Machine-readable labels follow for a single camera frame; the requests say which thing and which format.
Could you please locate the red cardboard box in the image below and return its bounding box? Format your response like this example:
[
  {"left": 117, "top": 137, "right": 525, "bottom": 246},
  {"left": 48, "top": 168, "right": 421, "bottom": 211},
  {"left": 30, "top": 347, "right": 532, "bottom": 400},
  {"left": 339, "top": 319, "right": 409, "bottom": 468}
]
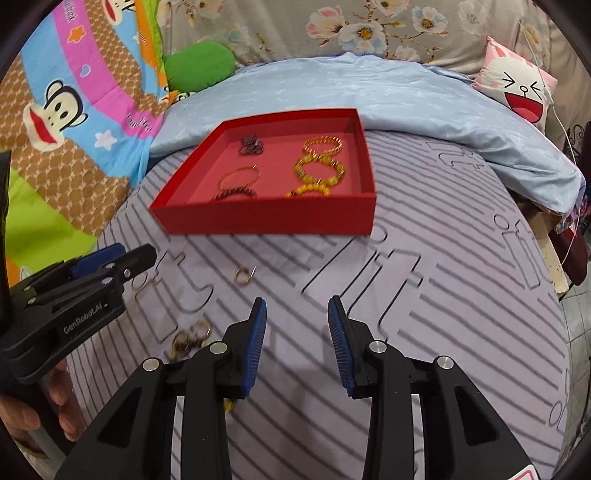
[{"left": 149, "top": 107, "right": 377, "bottom": 237}]

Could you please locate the orange-yellow bead bracelet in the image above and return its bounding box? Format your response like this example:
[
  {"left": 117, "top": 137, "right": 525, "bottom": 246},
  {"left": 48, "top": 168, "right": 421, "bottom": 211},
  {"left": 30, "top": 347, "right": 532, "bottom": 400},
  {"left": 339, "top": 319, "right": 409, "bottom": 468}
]
[{"left": 285, "top": 181, "right": 334, "bottom": 199}]

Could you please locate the translucent yellow bead bracelet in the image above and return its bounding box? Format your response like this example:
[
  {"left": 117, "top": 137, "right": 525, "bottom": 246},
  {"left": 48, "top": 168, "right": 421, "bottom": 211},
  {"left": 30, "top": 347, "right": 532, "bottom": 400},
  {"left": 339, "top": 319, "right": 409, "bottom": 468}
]
[{"left": 294, "top": 154, "right": 347, "bottom": 186}]

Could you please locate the light blue quilt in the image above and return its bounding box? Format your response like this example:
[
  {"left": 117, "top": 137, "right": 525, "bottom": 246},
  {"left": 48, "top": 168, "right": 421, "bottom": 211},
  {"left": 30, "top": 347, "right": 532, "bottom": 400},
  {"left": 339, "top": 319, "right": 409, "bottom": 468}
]
[{"left": 150, "top": 52, "right": 581, "bottom": 217}]

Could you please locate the pink cartoon face cushion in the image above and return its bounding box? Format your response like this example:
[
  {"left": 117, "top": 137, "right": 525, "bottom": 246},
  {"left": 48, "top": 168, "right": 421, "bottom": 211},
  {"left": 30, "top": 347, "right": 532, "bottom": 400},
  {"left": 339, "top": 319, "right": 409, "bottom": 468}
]
[{"left": 471, "top": 36, "right": 558, "bottom": 134}]

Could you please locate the person's left hand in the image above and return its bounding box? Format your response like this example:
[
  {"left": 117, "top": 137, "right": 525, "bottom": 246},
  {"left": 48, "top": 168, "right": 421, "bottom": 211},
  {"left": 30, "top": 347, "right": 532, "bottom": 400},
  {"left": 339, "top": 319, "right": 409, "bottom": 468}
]
[{"left": 0, "top": 359, "right": 83, "bottom": 455}]

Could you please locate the gold chain bracelet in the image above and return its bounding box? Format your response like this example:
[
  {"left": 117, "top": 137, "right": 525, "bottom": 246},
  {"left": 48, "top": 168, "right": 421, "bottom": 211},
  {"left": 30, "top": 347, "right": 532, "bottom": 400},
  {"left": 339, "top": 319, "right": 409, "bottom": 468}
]
[{"left": 302, "top": 136, "right": 345, "bottom": 158}]

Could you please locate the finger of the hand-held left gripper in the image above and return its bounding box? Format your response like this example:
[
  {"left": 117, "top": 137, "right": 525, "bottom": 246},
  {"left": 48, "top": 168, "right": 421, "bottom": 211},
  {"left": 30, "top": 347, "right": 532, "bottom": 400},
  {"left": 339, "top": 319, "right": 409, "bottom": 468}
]
[
  {"left": 9, "top": 244, "right": 126, "bottom": 297},
  {"left": 27, "top": 244, "right": 158, "bottom": 311}
]

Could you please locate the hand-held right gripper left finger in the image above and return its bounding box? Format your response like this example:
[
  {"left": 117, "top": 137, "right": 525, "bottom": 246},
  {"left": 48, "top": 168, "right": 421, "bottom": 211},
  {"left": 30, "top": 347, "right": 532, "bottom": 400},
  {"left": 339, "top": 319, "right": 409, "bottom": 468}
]
[{"left": 54, "top": 296, "right": 269, "bottom": 480}]

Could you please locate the pink floral cloth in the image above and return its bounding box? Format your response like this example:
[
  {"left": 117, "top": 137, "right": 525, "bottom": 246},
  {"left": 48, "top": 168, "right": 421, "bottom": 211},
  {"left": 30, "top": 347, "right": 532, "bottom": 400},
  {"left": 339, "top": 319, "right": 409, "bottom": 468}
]
[{"left": 554, "top": 185, "right": 591, "bottom": 237}]

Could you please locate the dark red cloth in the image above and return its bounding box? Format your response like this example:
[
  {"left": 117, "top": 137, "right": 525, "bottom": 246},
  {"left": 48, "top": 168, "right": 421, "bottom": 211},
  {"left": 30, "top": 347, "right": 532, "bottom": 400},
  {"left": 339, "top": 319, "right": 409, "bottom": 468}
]
[{"left": 566, "top": 224, "right": 591, "bottom": 283}]

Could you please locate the red bead bracelet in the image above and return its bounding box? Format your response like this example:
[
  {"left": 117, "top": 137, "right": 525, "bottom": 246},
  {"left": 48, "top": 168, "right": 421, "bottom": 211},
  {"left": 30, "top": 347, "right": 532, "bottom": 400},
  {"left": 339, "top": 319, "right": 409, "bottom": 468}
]
[{"left": 211, "top": 187, "right": 258, "bottom": 202}]

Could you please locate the green pillow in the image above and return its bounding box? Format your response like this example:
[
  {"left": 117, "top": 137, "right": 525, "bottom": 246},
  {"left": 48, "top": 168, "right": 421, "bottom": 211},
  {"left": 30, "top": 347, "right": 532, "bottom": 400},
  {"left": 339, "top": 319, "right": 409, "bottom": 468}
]
[{"left": 164, "top": 41, "right": 237, "bottom": 92}]

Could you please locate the wooden bed frame board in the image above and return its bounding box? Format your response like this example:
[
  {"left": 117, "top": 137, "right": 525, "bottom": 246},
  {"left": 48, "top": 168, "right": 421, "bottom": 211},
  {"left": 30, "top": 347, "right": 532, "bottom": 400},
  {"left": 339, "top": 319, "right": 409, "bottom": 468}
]
[{"left": 529, "top": 203, "right": 571, "bottom": 296}]

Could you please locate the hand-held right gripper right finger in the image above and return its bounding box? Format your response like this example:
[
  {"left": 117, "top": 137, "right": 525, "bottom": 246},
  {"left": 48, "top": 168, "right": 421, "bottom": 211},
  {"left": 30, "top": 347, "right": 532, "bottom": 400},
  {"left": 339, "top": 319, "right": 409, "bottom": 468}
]
[{"left": 327, "top": 295, "right": 536, "bottom": 480}]

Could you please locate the dark garnet small-bead bracelet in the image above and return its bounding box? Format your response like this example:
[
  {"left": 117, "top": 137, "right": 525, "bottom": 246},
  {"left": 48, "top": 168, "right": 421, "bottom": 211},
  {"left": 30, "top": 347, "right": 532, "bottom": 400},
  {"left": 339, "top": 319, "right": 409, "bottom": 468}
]
[{"left": 238, "top": 134, "right": 266, "bottom": 156}]

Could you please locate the white cable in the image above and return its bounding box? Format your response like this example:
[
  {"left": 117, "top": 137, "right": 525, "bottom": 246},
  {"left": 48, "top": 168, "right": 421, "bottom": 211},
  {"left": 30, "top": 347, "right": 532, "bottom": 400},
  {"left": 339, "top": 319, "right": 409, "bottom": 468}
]
[{"left": 517, "top": 18, "right": 580, "bottom": 162}]

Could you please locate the gold bangle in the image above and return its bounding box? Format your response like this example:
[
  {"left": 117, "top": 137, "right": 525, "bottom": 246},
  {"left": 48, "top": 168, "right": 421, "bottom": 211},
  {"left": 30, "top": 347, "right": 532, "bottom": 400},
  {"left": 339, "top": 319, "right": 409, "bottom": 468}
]
[{"left": 218, "top": 167, "right": 260, "bottom": 191}]

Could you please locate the black metal headboard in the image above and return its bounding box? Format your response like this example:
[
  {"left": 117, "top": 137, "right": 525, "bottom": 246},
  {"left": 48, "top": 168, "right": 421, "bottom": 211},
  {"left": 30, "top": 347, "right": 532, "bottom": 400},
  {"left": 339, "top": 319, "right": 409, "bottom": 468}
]
[{"left": 566, "top": 121, "right": 591, "bottom": 154}]

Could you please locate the cartoon monkey blanket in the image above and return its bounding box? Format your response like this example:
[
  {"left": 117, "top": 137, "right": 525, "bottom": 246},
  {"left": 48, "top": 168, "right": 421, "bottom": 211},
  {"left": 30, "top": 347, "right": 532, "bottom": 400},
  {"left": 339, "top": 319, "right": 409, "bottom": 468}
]
[{"left": 0, "top": 0, "right": 171, "bottom": 259}]

